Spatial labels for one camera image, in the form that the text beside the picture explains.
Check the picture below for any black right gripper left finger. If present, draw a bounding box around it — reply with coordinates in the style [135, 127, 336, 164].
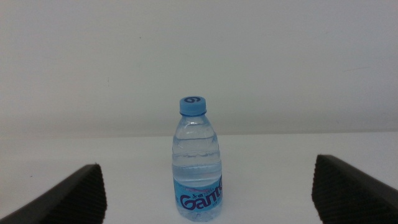
[0, 163, 108, 224]

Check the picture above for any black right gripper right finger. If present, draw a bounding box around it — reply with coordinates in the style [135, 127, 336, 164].
[311, 154, 398, 224]

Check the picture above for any blue-capped clear water bottle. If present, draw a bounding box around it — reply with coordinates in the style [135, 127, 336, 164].
[172, 96, 223, 222]

